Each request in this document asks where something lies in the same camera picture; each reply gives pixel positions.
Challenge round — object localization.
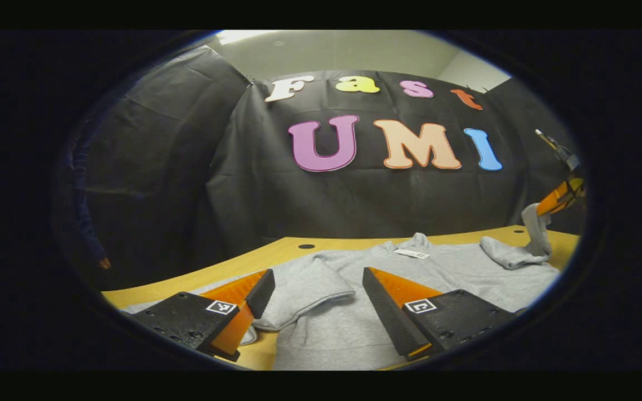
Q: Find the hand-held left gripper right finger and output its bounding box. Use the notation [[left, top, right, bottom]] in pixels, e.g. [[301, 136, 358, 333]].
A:
[[362, 267, 516, 363]]

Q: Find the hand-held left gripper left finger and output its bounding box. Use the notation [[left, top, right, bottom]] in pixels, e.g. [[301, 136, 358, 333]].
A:
[[130, 268, 276, 363]]

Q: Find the grey sweatshirt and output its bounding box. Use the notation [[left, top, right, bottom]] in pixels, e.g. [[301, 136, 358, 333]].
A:
[[123, 203, 561, 371]]

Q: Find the black backdrop cloth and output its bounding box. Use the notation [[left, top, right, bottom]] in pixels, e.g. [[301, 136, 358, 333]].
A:
[[53, 45, 587, 290]]

